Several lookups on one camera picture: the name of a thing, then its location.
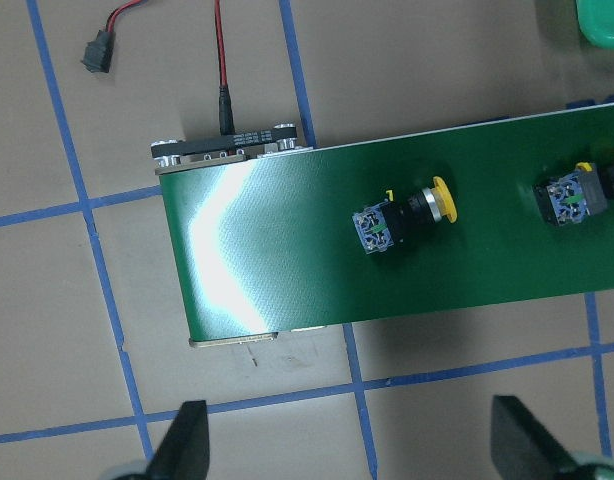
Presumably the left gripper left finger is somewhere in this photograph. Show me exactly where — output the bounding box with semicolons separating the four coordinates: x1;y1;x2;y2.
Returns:
145;400;209;479

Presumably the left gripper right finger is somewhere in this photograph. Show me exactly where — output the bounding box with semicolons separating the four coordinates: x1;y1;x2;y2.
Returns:
490;395;579;479

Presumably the yellow push button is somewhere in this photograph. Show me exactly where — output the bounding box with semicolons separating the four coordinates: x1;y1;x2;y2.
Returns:
532;161;614;227
352;176;458;255

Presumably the green conveyor belt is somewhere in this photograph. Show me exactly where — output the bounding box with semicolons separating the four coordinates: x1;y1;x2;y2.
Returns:
158;103;614;344

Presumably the green plastic tray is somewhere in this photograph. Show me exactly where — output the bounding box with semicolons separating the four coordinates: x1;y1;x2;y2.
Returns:
576;0;614;49

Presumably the red black power cable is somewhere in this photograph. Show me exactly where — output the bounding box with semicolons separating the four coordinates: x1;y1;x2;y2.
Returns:
80;0;238;136

